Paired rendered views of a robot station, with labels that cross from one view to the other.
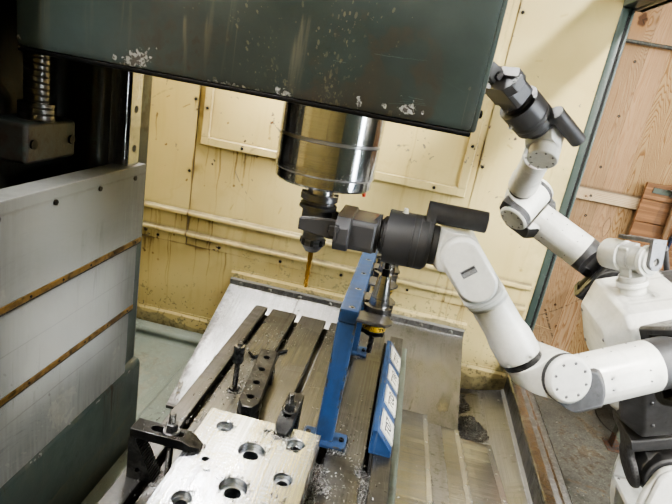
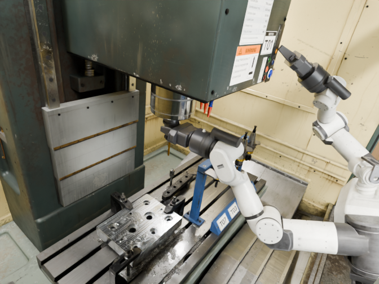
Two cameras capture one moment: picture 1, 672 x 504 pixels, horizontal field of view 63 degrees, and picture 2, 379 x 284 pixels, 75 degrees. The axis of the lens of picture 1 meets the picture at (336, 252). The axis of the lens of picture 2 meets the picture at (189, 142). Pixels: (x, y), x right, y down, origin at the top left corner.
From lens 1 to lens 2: 0.47 m
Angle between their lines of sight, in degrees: 27
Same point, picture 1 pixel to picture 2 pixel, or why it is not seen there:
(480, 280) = (225, 171)
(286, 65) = (136, 63)
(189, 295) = not seen: hidden behind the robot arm
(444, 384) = (286, 207)
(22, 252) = (73, 125)
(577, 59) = not seen: outside the picture
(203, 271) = not seen: hidden behind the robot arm
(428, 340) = (286, 183)
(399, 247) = (194, 147)
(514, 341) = (244, 204)
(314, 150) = (156, 100)
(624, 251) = (360, 167)
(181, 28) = (104, 46)
